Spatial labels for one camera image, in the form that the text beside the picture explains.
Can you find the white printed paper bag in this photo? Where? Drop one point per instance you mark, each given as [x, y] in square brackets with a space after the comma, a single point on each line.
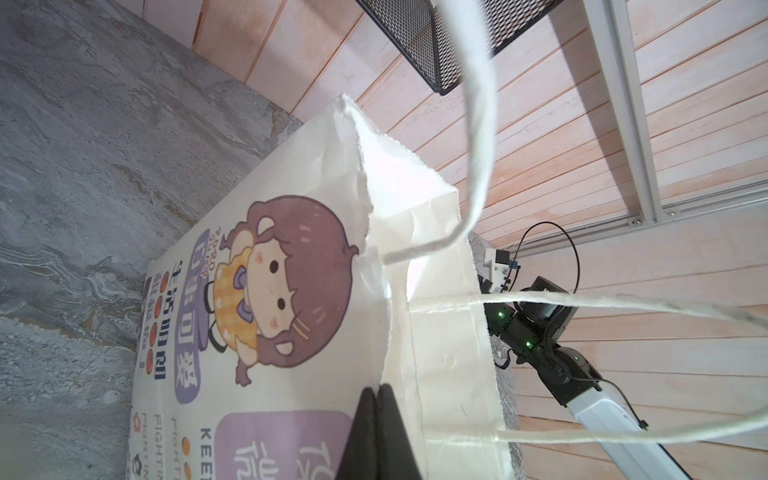
[341, 263]

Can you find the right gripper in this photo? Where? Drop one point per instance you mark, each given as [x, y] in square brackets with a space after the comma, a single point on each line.
[527, 329]

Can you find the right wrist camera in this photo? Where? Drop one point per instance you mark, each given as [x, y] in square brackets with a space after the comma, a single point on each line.
[502, 271]

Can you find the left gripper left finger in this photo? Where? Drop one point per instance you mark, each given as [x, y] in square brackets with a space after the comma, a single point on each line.
[360, 457]

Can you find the aluminium frame crossbar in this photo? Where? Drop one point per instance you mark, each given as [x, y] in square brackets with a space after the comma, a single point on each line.
[621, 114]

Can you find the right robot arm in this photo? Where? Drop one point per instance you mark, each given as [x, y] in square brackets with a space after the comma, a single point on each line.
[577, 386]

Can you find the black mesh basket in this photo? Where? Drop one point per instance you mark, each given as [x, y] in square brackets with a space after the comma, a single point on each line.
[418, 30]

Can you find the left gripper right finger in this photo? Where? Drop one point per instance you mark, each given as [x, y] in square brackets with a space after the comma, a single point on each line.
[395, 457]

